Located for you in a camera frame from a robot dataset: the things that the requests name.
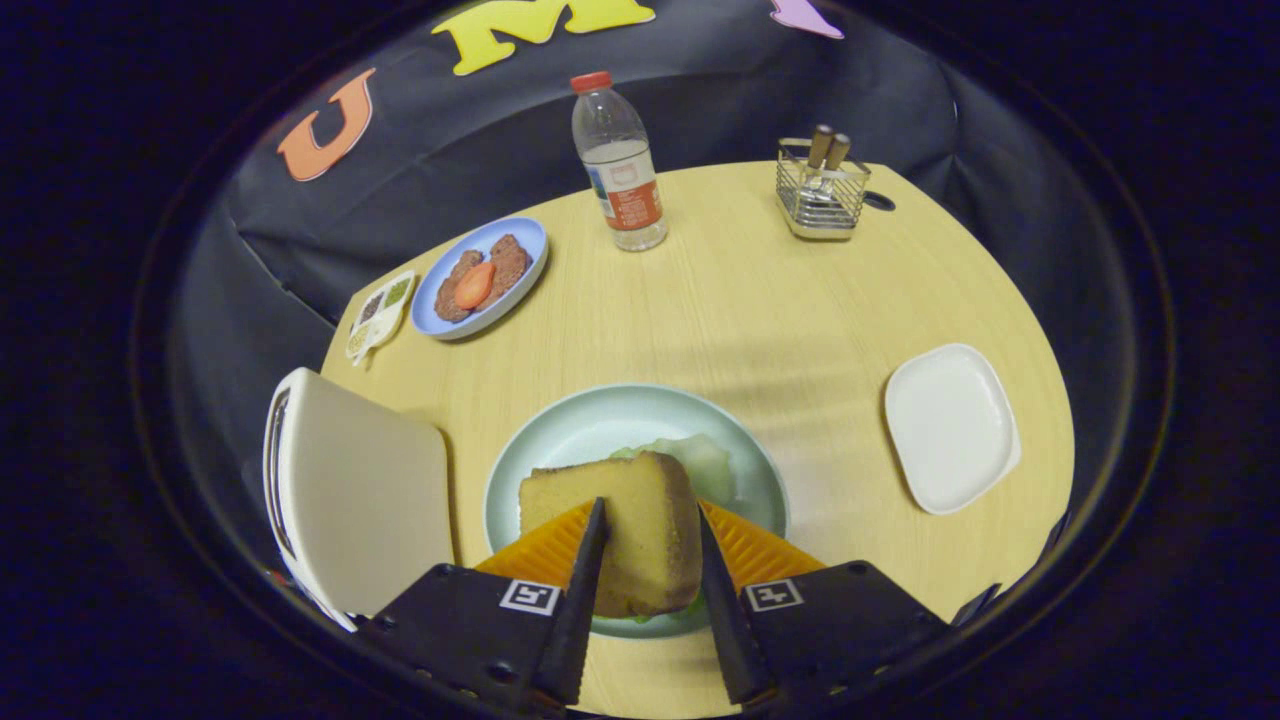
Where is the pale green round plate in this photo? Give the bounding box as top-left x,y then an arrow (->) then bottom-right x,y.
483,383 -> 791,641

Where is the green lettuce leaf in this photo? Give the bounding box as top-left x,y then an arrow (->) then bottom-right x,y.
608,433 -> 738,623

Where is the brown meat patty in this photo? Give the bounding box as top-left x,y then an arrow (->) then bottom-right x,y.
434,250 -> 486,323
485,234 -> 533,311

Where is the white square plate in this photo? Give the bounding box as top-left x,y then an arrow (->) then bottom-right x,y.
884,343 -> 1023,517

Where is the black backdrop cloth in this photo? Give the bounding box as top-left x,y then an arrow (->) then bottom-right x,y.
165,0 -> 1141,561

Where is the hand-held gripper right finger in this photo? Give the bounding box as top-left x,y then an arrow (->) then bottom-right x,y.
696,498 -> 951,708

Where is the blue plate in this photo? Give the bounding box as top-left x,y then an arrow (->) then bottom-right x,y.
410,216 -> 550,342

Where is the white seasoning tray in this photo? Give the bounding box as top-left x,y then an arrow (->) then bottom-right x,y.
345,270 -> 418,366

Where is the clear water bottle red cap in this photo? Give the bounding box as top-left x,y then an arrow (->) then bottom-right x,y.
570,71 -> 669,253

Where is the metal wire cutlery holder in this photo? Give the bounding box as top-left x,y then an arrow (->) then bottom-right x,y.
775,137 -> 873,242

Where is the brown crust bread slice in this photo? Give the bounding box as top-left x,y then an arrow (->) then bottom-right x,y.
518,450 -> 704,619

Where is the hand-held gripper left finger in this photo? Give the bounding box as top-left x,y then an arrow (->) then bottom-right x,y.
353,496 -> 612,717

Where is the wooden handle utensil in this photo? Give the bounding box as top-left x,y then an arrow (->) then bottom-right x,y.
803,124 -> 834,201
820,133 -> 852,201

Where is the white toaster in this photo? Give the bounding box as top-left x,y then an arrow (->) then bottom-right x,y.
262,367 -> 456,633

